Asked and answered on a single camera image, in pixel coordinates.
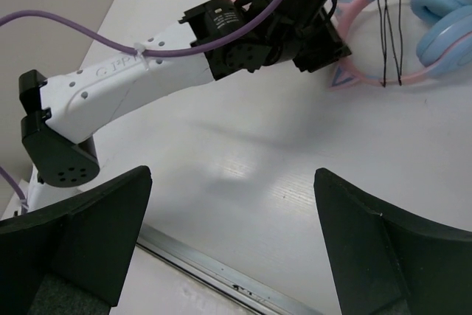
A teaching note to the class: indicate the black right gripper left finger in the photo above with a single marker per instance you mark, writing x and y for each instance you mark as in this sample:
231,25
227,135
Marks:
72,257

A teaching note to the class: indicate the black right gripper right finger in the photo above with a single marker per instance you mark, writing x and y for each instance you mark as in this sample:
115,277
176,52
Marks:
386,260

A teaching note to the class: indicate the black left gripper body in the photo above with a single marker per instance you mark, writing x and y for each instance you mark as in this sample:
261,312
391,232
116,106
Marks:
321,44

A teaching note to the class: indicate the pink blue cat-ear headphones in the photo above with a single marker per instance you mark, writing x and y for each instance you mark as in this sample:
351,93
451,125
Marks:
444,48

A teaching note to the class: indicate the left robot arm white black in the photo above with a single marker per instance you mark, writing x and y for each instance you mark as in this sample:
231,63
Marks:
210,42

